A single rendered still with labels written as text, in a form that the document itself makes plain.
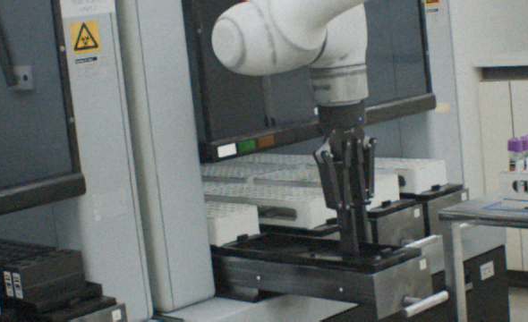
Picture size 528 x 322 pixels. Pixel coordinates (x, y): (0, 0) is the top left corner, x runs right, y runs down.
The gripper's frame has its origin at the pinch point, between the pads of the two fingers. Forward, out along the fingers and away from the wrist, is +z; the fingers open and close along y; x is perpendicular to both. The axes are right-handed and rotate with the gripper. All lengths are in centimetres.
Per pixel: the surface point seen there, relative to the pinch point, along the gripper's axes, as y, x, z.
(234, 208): 2.8, -24.6, -2.3
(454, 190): -43.8, -12.0, 3.5
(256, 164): -36, -59, -2
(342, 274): 11.3, 7.0, 4.0
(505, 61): -223, -116, -4
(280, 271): 11.3, -6.1, 4.9
